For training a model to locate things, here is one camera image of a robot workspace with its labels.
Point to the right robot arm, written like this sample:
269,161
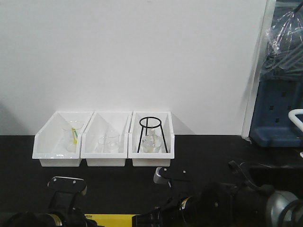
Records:
242,204

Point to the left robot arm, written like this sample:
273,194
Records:
61,211

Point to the white bin right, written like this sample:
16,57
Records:
151,159

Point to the white bin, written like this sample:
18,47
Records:
151,159
99,124
48,143

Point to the clear flask in right bin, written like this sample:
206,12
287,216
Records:
151,143

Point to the clear beaker in middle bin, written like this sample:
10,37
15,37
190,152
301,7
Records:
109,142

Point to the white bin middle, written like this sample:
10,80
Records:
99,124

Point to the glass beaker with yellow rod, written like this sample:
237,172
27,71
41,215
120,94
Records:
71,131

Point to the white bin left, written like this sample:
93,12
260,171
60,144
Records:
48,143

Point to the yellow label plate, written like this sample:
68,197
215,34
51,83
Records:
112,220

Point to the white lab faucet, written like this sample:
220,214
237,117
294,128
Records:
292,115

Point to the plastic wrapped items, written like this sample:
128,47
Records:
284,51

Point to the black wire tripod stand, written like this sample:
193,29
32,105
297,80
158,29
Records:
151,122

